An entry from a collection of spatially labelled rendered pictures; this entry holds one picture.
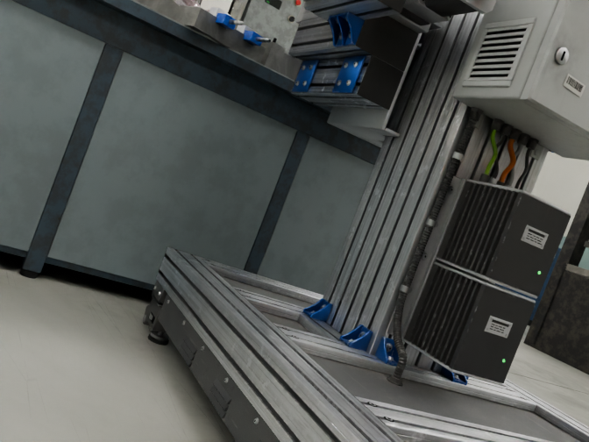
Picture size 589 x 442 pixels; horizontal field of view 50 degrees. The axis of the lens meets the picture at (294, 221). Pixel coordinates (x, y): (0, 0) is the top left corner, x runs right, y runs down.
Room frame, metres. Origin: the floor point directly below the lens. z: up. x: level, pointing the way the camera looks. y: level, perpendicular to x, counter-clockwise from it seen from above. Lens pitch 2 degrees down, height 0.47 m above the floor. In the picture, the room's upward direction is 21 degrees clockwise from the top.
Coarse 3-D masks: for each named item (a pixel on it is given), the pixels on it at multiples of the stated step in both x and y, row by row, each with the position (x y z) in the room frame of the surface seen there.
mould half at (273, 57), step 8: (272, 48) 1.94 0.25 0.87; (280, 48) 1.96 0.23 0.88; (264, 56) 1.96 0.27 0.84; (272, 56) 1.95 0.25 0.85; (280, 56) 1.96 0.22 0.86; (288, 56) 1.97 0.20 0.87; (264, 64) 1.94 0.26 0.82; (272, 64) 1.95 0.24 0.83; (280, 64) 1.97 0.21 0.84; (288, 64) 1.98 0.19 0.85; (296, 64) 1.99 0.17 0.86; (280, 72) 1.97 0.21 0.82; (288, 72) 1.98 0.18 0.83; (296, 72) 2.00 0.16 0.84
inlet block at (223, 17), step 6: (210, 12) 1.77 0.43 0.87; (216, 12) 1.75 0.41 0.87; (222, 12) 1.76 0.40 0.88; (216, 18) 1.75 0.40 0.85; (222, 18) 1.73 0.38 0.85; (228, 18) 1.74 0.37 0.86; (222, 24) 1.74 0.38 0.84; (228, 24) 1.74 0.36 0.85; (234, 24) 1.72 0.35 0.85; (240, 24) 1.71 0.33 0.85
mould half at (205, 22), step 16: (144, 0) 1.90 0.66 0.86; (160, 0) 1.84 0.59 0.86; (176, 0) 1.82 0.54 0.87; (176, 16) 1.77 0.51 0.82; (192, 16) 1.72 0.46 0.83; (208, 16) 1.73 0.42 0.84; (208, 32) 1.74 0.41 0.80; (224, 32) 1.78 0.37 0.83; (240, 32) 1.82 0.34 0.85; (240, 48) 1.83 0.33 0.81; (256, 48) 1.87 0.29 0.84
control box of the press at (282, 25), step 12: (252, 0) 2.79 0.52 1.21; (264, 0) 2.82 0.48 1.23; (276, 0) 2.85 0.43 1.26; (288, 0) 2.87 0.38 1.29; (300, 0) 2.89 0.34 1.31; (252, 12) 2.80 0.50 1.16; (264, 12) 2.83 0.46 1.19; (276, 12) 2.86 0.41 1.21; (288, 12) 2.88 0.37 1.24; (252, 24) 2.81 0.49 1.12; (264, 24) 2.84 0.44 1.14; (276, 24) 2.87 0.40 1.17; (288, 24) 2.89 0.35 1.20; (264, 36) 2.85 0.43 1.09; (276, 36) 2.88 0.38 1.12; (288, 36) 2.91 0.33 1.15; (288, 48) 2.92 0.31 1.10
